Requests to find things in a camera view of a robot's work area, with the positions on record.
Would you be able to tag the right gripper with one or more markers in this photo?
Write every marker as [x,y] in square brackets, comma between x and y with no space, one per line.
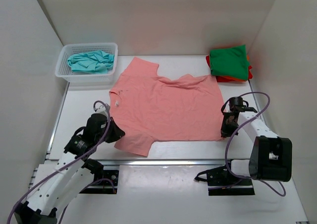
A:
[225,131]

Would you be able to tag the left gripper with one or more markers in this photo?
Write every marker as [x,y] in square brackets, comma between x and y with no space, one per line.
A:
[118,132]

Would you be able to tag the pink t shirt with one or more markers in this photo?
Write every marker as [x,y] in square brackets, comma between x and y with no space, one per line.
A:
[151,108]

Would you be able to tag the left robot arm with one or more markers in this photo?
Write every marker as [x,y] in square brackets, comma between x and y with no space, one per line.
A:
[46,201]

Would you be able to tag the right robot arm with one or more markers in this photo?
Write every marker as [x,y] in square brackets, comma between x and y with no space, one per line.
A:
[271,156]

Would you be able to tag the green folded t shirt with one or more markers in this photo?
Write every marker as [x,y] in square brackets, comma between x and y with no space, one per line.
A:
[230,62]

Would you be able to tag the white plastic basket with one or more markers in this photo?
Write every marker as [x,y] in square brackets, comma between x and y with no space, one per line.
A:
[63,70]

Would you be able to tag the teal t shirt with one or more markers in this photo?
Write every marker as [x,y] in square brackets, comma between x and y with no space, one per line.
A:
[94,62]

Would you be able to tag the aluminium table rail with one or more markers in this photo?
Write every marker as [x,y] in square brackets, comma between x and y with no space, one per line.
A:
[161,162]

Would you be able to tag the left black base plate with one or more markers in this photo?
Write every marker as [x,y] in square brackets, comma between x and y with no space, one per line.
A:
[105,182]

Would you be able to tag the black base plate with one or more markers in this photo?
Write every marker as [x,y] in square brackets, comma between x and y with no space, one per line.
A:
[222,183]
[105,182]

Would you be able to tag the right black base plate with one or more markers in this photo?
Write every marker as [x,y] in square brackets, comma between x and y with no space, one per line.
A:
[222,183]

